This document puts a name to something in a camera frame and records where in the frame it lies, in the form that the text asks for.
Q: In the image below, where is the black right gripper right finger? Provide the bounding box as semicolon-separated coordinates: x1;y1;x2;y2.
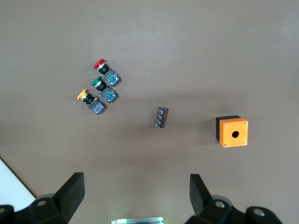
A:
184;174;285;224

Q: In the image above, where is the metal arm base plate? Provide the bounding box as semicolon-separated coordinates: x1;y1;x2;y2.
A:
110;216;164;224

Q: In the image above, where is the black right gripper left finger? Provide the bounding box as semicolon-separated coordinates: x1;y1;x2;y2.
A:
0;172;85;224

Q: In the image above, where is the yellow mushroom push button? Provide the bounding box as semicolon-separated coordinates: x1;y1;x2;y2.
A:
77;89;106;116

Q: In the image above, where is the dark cylindrical capacitor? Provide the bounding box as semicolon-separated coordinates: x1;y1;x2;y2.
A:
155;106;169;129

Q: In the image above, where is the red mushroom push button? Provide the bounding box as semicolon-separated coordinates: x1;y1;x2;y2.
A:
93;59;120;87

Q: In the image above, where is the green mushroom push button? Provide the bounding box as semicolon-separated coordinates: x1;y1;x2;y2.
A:
90;76;118;104

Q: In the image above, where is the orange black button enclosure box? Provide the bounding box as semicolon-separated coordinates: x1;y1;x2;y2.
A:
215;115;249;149

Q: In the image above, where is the white drawer cabinet shell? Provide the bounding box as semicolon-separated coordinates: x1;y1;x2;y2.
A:
0;158;36;207

